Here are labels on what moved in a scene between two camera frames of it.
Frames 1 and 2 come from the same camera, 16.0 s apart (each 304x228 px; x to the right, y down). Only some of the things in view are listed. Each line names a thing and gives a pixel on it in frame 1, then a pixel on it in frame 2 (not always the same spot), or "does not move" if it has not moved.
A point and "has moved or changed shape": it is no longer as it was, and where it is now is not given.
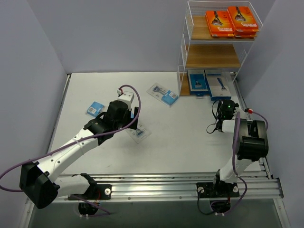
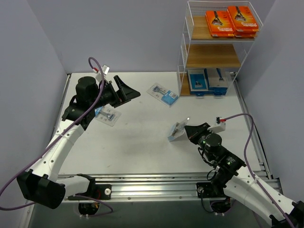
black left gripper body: [136, 116] -> [115, 92]
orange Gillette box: [220, 23] does not move
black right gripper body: [220, 114] -> [197, 135]
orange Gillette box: [249, 34] does not move
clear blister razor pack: [141, 132] has moved or changed shape
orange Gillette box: [242, 18] does not move
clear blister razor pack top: [163, 94] does not move
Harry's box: [213, 72] -> [218, 90]
